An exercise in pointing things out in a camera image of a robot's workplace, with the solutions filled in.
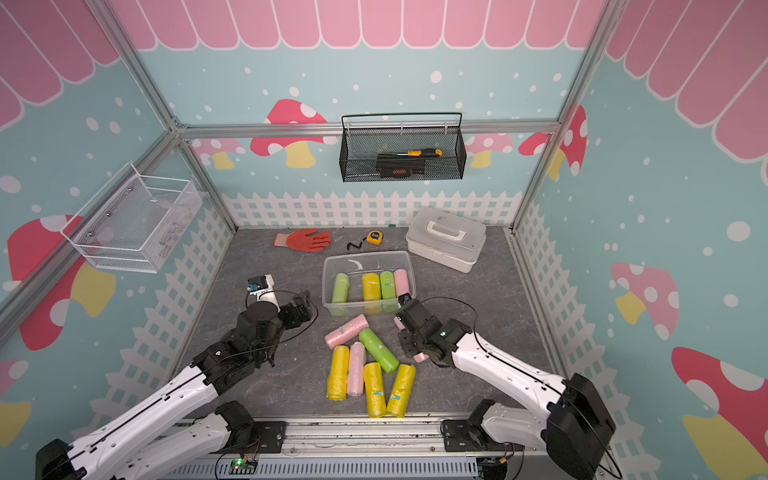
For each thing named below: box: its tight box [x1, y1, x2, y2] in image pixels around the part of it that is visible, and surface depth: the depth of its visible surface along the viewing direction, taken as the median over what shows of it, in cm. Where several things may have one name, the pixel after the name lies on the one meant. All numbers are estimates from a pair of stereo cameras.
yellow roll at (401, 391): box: [387, 363, 417, 418], surface depth 80 cm
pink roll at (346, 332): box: [325, 314, 369, 350], surface depth 90 cm
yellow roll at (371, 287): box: [362, 273, 381, 301], surface depth 101 cm
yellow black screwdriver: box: [396, 149, 443, 158], surface depth 93 cm
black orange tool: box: [380, 168, 413, 178], surface depth 89 cm
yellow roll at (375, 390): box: [364, 362, 387, 418], surface depth 80 cm
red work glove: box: [274, 228, 333, 252], surface depth 119 cm
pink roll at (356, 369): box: [347, 341, 366, 397], surface depth 84 cm
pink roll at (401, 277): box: [394, 268, 410, 297], surface depth 102 cm
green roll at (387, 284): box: [380, 270, 395, 300], surface depth 101 cm
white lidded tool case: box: [406, 206, 487, 274], surface depth 105 cm
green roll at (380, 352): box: [359, 328, 400, 374], surface depth 87 cm
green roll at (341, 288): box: [332, 273, 350, 303], surface depth 100 cm
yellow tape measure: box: [346, 230, 385, 251], surface depth 118 cm
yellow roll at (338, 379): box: [326, 345, 350, 401], surface depth 84 cm
